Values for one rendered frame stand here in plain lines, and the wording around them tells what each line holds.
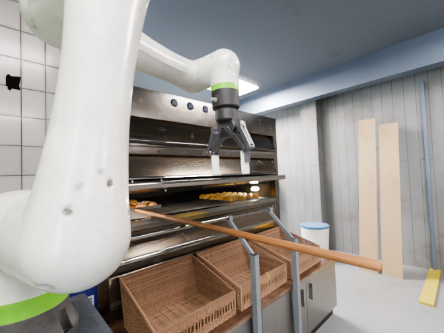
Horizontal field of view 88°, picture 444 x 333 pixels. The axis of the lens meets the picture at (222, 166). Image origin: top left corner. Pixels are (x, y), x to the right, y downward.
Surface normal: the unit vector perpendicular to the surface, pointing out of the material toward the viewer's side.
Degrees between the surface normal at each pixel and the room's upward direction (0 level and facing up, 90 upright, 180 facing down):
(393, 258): 80
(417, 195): 90
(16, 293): 90
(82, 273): 115
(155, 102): 90
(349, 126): 90
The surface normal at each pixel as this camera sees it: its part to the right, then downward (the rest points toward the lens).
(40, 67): 0.67, -0.05
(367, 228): -0.72, -0.16
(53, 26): -0.10, 0.89
